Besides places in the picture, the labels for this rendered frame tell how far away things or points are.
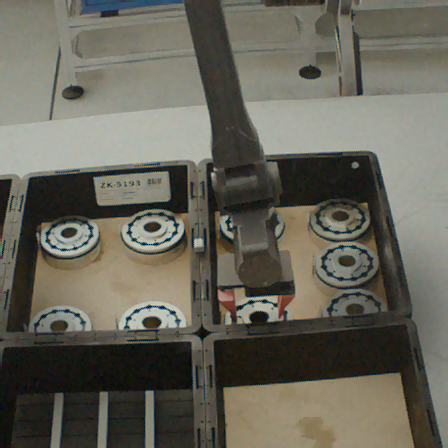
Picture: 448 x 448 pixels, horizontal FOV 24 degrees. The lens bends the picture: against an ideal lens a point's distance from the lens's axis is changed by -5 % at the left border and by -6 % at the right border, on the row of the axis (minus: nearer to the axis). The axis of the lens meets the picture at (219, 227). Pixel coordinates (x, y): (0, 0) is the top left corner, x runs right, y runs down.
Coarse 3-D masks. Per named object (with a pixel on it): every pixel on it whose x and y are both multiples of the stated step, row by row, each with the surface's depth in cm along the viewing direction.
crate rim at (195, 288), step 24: (96, 168) 180; (120, 168) 180; (144, 168) 180; (168, 168) 180; (192, 168) 179; (24, 192) 177; (192, 192) 176; (192, 216) 169; (192, 240) 167; (192, 264) 161; (192, 288) 157; (0, 312) 155; (192, 312) 153; (0, 336) 151; (24, 336) 151; (48, 336) 151; (72, 336) 151; (96, 336) 150
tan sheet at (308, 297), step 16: (288, 208) 186; (304, 208) 185; (288, 224) 182; (304, 224) 182; (288, 240) 179; (304, 240) 179; (304, 256) 176; (304, 272) 173; (304, 288) 170; (304, 304) 168; (320, 304) 167
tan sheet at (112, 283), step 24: (120, 240) 182; (48, 264) 178; (96, 264) 177; (120, 264) 177; (168, 264) 176; (48, 288) 173; (72, 288) 173; (96, 288) 173; (120, 288) 173; (144, 288) 172; (168, 288) 172; (96, 312) 169; (120, 312) 168
